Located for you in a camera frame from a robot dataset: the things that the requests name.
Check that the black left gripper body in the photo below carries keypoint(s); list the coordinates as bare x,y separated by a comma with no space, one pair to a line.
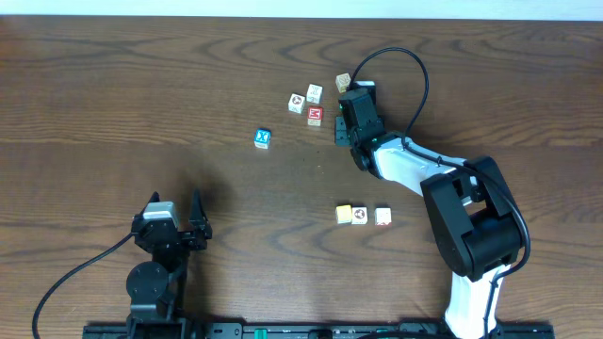
184,236

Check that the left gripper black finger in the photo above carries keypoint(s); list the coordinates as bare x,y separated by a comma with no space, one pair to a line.
154,198
198,218

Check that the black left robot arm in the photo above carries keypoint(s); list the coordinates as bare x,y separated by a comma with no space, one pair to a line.
157,287

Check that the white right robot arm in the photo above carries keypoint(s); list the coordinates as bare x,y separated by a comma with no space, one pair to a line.
477,226

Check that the red M wooden block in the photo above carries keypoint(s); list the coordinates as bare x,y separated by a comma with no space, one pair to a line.
314,115

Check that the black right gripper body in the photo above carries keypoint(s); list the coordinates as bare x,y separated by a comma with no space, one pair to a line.
343,136

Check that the brown circle wooden block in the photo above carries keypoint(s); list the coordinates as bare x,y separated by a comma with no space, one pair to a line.
296,103

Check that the soccer ball wooden block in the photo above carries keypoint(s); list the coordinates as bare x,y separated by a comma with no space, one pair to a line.
359,215

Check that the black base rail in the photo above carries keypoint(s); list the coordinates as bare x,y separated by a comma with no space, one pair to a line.
226,330

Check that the yellow top wooden block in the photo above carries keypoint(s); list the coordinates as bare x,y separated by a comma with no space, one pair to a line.
343,214

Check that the blue X wooden block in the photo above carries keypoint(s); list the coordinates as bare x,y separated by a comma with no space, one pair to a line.
262,138

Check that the blue sided wooden block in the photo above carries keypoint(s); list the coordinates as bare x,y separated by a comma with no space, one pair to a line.
314,94

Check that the red A wooden block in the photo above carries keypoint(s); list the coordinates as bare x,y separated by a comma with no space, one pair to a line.
383,216

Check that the yellow sided wooden block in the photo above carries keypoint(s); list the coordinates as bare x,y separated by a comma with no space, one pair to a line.
342,82

